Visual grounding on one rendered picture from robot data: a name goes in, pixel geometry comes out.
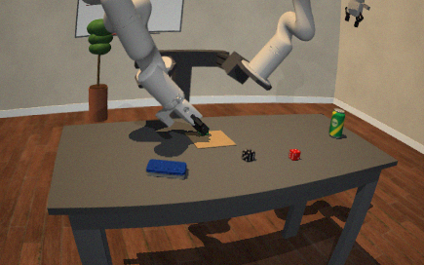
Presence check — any tan flat mat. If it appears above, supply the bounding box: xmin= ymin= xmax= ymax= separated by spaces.
xmin=185 ymin=131 xmax=237 ymax=149

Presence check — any black die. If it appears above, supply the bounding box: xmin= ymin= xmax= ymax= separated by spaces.
xmin=242 ymin=149 xmax=255 ymax=162

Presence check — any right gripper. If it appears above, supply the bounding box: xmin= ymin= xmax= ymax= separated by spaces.
xmin=173 ymin=96 xmax=209 ymax=135

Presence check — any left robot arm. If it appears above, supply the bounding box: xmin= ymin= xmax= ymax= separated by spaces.
xmin=242 ymin=0 xmax=315 ymax=86

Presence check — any red die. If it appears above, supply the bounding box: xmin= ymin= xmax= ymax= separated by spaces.
xmin=289 ymin=149 xmax=301 ymax=161

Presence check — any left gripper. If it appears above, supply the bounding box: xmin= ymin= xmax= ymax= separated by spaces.
xmin=345 ymin=0 xmax=364 ymax=27

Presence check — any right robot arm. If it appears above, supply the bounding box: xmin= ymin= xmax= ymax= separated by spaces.
xmin=82 ymin=0 xmax=183 ymax=127

